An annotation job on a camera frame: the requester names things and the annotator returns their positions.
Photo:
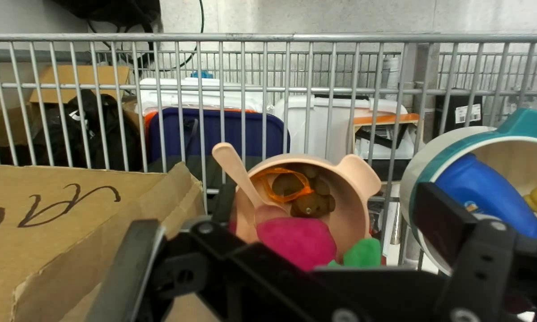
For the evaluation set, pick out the pink plush radish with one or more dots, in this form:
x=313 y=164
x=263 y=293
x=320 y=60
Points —
x=297 y=243

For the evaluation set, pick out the peach plastic spoon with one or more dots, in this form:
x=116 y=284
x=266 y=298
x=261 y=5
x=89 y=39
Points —
x=234 y=171

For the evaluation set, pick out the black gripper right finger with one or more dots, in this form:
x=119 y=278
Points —
x=476 y=262

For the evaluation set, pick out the peach bowl with ears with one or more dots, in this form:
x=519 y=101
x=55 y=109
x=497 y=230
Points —
x=350 y=203

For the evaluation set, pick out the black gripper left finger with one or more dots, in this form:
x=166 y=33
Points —
x=127 y=270

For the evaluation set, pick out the brown toy food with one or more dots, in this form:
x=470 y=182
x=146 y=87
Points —
x=315 y=203

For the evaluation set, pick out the black device with white label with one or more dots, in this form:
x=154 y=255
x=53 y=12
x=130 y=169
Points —
x=458 y=114

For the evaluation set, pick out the blue toy detergent bottle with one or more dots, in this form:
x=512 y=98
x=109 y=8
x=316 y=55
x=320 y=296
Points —
x=483 y=191

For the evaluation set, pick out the blue lid storage container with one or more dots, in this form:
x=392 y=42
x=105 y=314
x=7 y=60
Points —
x=220 y=135

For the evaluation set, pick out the white container with orange latch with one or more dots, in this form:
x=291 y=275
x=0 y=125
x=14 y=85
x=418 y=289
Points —
x=315 y=128

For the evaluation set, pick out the blue round disc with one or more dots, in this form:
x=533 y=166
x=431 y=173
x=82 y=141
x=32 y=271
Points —
x=200 y=75

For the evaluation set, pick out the white bowl with teal rim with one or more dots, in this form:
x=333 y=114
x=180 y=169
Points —
x=426 y=155

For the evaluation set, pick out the large cardboard box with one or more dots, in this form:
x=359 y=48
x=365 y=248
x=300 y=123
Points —
x=53 y=239

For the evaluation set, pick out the small cardboard box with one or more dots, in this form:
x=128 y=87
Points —
x=59 y=82

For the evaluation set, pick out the black cloth bundle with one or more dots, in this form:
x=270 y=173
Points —
x=71 y=137

